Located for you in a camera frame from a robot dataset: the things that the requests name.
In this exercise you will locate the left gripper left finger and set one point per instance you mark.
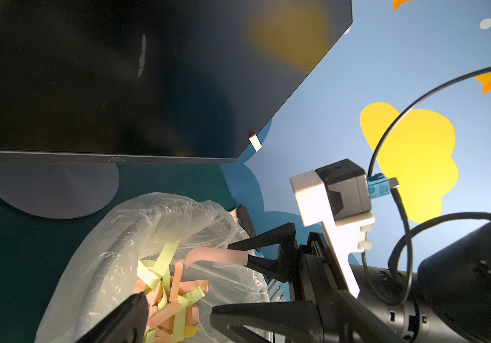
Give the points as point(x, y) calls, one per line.
point(125, 324)

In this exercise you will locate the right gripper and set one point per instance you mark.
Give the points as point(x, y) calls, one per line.
point(327, 311)

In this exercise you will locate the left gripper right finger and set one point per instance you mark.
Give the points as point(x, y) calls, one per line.
point(297, 321)

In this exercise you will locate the pink sticky note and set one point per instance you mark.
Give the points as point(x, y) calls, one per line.
point(255, 142)
point(205, 254)

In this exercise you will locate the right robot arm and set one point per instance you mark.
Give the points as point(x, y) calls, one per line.
point(449, 301)

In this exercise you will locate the pile of discarded sticky notes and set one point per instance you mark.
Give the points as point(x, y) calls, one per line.
point(174, 315)

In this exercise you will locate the round silver monitor stand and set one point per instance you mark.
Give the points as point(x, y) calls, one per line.
point(59, 191)

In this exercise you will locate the black computer monitor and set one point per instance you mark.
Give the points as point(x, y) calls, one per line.
point(152, 81)

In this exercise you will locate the black work glove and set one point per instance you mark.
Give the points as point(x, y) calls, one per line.
point(245, 221)

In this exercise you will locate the trash bin with plastic bag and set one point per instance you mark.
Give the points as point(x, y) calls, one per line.
point(135, 248)

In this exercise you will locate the beige work glove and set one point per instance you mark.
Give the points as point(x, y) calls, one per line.
point(234, 214)

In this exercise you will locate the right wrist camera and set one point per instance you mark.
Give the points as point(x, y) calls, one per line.
point(337, 197)

